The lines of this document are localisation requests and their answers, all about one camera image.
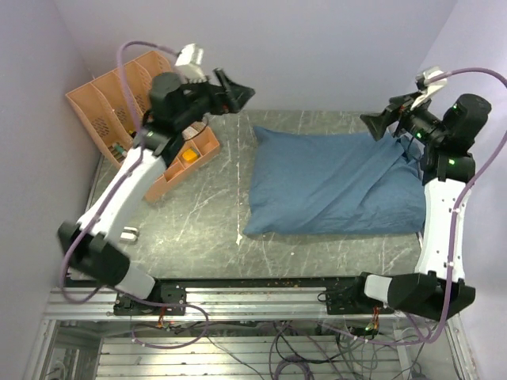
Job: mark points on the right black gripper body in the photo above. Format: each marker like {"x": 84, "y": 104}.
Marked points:
{"x": 420, "y": 123}

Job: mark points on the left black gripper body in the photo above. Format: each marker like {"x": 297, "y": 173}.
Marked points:
{"x": 205, "y": 100}

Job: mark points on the blue pillowcase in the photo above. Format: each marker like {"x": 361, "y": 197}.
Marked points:
{"x": 334, "y": 184}

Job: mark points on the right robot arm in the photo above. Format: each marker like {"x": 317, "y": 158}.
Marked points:
{"x": 436, "y": 290}

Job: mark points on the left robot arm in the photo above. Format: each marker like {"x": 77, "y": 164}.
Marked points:
{"x": 89, "y": 244}

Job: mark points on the yellow small box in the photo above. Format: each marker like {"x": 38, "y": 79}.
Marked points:
{"x": 190, "y": 155}

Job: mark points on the orange plastic file organizer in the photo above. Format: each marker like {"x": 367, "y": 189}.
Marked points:
{"x": 104, "y": 113}

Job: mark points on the small white plastic piece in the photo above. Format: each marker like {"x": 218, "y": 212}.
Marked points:
{"x": 129, "y": 235}

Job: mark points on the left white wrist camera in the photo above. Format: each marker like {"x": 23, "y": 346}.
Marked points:
{"x": 189, "y": 61}

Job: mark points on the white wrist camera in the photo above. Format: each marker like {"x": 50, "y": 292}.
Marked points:
{"x": 189, "y": 61}
{"x": 428, "y": 82}

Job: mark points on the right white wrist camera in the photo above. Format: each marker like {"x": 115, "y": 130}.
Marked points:
{"x": 428, "y": 82}

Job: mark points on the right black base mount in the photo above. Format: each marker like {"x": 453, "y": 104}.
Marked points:
{"x": 345, "y": 295}

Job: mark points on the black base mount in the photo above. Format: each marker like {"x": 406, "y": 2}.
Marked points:
{"x": 345, "y": 295}
{"x": 166, "y": 298}

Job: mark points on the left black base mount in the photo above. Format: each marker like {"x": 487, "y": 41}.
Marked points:
{"x": 166, "y": 298}

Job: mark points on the aluminium frame rail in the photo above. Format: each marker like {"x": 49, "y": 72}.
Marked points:
{"x": 221, "y": 304}

